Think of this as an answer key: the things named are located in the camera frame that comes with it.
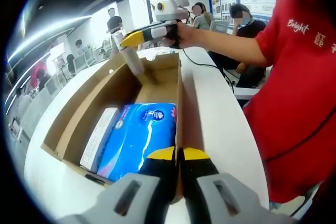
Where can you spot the grey soft cloth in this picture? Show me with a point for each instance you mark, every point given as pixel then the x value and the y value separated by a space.
pixel 132 61

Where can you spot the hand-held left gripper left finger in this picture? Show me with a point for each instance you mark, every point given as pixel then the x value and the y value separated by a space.
pixel 157 182

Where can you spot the white medicine box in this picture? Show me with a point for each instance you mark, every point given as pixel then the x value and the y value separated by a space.
pixel 97 137

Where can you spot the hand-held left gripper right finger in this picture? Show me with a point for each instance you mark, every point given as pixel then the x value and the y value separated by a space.
pixel 199 179

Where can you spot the person in red shirt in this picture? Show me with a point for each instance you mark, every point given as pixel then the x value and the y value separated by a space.
pixel 294 90

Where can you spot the pink wall screen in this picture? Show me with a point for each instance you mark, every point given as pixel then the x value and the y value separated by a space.
pixel 38 68

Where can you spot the person's right hand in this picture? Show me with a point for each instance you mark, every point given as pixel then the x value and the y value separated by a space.
pixel 181 35

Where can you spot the brown cardboard shoe box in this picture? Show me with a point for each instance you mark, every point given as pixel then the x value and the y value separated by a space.
pixel 105 93

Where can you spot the white office chair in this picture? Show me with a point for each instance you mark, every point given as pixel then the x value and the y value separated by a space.
pixel 220 27

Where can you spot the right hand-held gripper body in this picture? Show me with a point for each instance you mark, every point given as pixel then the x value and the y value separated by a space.
pixel 169 10

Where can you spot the blue soft tissue pack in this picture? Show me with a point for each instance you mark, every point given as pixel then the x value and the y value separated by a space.
pixel 136 140

